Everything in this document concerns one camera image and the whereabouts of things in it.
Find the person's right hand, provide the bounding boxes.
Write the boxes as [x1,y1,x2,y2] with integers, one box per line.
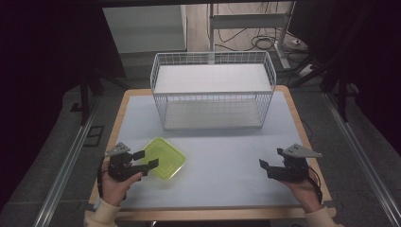
[281,169,323,214]

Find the white power strip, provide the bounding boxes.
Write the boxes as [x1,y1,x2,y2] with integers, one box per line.
[297,63,316,79]

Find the green square plastic plate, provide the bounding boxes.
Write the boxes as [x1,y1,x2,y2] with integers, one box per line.
[138,136,186,181]

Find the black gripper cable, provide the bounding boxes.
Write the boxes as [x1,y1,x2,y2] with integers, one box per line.
[96,157,112,199]
[305,167,323,204]

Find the white wire basket shelf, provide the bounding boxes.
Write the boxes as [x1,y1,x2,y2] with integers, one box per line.
[149,50,277,131]

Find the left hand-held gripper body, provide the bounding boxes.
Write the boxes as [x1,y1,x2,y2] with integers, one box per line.
[104,142,148,183]

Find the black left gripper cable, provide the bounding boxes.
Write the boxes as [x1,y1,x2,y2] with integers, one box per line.
[96,157,112,199]

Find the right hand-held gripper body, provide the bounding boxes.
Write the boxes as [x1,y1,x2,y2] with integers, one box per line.
[266,143,323,183]

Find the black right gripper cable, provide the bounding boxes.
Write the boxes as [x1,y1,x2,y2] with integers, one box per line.
[305,167,323,204]

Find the black tripod stand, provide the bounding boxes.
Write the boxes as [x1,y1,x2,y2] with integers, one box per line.
[70,70,127,127]
[291,6,373,123]

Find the aluminium rail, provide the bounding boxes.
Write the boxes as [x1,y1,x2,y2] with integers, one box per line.
[32,97,102,227]
[323,92,401,227]

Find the white metal desk frame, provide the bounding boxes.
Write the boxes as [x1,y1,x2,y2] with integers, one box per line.
[208,1,297,70]

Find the person's left hand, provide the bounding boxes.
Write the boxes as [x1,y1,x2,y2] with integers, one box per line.
[100,161,144,208]

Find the black floor cables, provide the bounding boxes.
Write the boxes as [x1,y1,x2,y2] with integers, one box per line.
[206,3,311,77]

